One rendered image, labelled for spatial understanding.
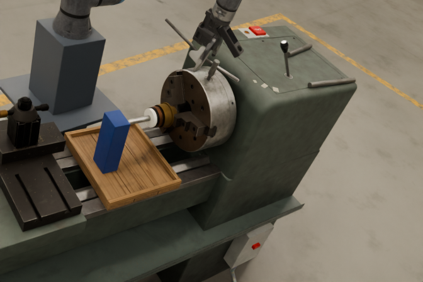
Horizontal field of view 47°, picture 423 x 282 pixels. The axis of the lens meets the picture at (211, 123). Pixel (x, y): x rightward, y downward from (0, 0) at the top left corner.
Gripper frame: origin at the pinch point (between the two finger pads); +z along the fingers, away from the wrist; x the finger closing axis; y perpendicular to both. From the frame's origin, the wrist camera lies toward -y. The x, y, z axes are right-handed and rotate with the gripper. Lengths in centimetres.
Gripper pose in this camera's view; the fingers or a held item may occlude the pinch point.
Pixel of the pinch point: (204, 65)
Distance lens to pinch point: 173.2
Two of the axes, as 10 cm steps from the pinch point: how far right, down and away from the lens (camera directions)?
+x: -4.4, 4.7, -7.7
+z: -3.7, 6.8, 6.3
